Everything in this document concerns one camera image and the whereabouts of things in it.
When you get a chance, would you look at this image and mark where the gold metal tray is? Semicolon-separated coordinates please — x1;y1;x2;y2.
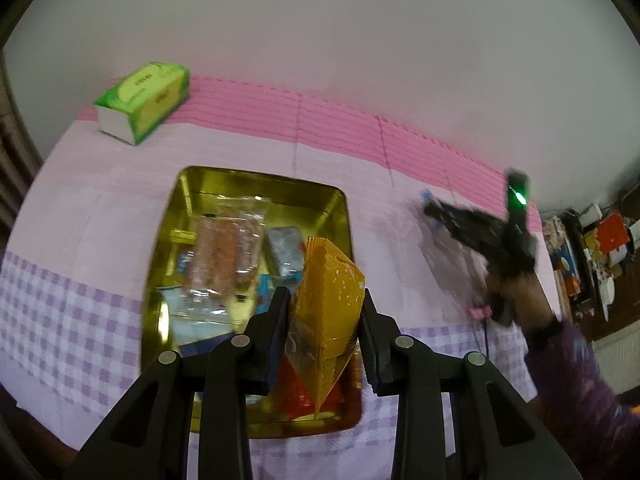
140;166;362;438

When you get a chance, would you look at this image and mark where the pink purple checkered tablecloth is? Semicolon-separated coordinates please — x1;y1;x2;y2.
1;77;536;448

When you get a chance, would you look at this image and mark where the person's right hand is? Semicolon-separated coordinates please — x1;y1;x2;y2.
486;266;555;334

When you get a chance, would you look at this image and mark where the light and dark blue box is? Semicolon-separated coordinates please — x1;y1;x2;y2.
157;286;234;358

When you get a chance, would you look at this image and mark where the red and yellow box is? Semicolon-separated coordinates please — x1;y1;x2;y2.
596;212;629;256

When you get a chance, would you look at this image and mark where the orange yellow snack packet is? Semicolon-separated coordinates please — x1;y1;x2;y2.
285;236;366;414

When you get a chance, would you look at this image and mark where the green tissue box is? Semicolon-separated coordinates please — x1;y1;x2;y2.
93;62;190;145

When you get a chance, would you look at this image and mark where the cluttered side shelf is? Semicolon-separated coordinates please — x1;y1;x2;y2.
542;204;639;339

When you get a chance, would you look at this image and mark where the clear packet of brown snacks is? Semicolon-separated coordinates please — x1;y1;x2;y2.
184;194;271;306

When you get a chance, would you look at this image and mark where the red snack packet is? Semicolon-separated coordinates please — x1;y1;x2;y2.
271;354;345;422

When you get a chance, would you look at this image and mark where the grey foil snack packet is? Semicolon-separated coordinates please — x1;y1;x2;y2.
266;226;305;278

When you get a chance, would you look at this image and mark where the blue snack packet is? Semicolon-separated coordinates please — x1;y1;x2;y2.
421;190;446;226

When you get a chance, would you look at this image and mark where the purple sleeved right forearm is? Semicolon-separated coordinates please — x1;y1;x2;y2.
525;320;639;464

